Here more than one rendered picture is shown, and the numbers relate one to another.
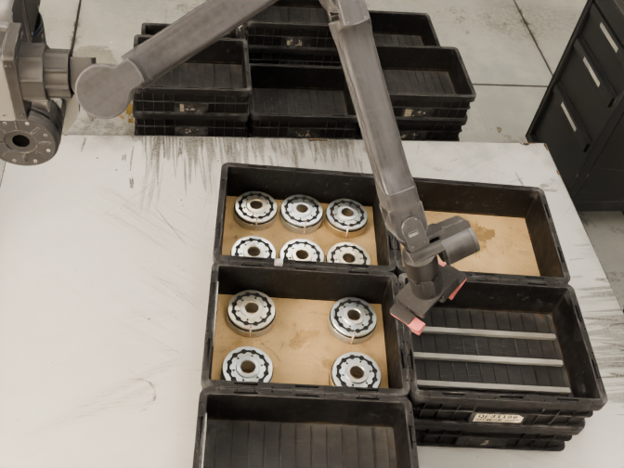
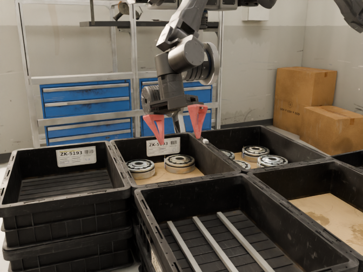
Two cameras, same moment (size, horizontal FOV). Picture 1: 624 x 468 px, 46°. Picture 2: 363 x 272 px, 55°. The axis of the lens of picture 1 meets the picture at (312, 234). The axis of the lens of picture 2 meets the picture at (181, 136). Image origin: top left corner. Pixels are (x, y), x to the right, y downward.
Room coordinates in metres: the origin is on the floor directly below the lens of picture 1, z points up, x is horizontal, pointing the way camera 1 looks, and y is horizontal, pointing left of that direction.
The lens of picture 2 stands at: (0.70, -1.01, 1.30)
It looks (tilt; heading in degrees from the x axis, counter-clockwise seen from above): 17 degrees down; 80
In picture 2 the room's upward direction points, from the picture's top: straight up
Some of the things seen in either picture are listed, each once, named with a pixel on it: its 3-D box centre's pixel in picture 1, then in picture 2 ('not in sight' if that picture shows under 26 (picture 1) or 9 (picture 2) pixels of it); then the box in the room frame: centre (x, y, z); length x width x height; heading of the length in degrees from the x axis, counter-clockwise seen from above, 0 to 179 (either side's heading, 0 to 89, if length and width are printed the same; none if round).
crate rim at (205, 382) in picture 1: (305, 327); (167, 157); (0.83, -0.02, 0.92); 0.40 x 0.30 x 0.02; 99
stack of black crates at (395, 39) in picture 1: (381, 65); not in sight; (2.63, -0.16, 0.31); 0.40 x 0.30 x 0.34; 105
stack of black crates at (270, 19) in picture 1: (289, 50); not in sight; (2.53, 0.23, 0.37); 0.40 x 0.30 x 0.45; 105
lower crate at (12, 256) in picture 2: not in sight; (69, 220); (0.54, -0.07, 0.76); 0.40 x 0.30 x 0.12; 99
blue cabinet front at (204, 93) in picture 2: not in sight; (177, 107); (1.23, 2.08, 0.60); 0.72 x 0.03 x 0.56; 15
